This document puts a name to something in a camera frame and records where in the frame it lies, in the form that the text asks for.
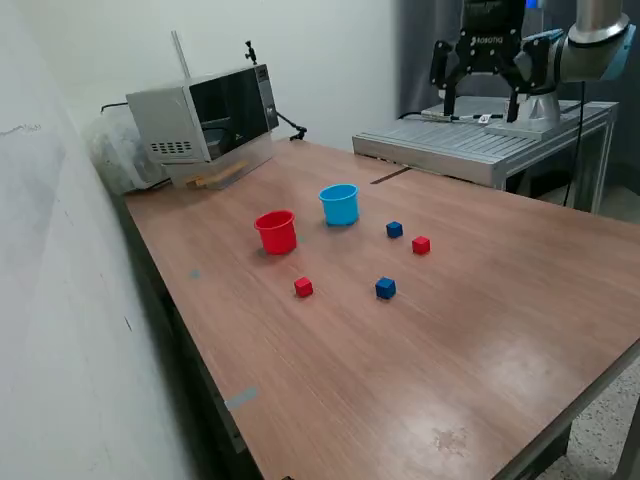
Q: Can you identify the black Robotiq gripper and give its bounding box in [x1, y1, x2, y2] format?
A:
[429, 0, 551, 124]

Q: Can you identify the blue plastic bin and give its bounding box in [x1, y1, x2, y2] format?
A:
[318, 183, 361, 228]

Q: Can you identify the red plastic bin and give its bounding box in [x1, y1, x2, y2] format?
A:
[253, 209, 299, 256]

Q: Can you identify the aluminium robot mounting plate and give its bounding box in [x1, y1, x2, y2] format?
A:
[487, 117, 562, 137]

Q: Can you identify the dark grey curtain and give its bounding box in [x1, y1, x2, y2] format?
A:
[397, 0, 640, 166]

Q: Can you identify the aluminium slotted robot stand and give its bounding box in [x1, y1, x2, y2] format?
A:
[351, 94, 620, 214]

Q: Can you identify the dark strip on table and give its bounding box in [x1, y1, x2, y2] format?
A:
[369, 167, 414, 185]

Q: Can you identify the clear acrylic box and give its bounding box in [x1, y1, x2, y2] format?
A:
[162, 132, 275, 191]

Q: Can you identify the long wooden stick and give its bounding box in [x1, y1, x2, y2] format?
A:
[195, 159, 250, 189]

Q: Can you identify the clear plastic rod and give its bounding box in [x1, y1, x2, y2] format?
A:
[170, 30, 193, 81]

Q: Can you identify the silver microwave oven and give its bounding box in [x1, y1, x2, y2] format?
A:
[124, 63, 280, 165]

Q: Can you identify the clear plastic bag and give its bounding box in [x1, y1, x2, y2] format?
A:
[82, 107, 171, 196]

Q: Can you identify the long blue tape strip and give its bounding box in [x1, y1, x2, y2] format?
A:
[223, 386, 259, 412]

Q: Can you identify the black cable with silver connector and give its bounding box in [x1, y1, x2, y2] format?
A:
[398, 110, 506, 123]

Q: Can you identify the black hanging robot cable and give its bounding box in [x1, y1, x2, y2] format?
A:
[563, 82, 589, 207]

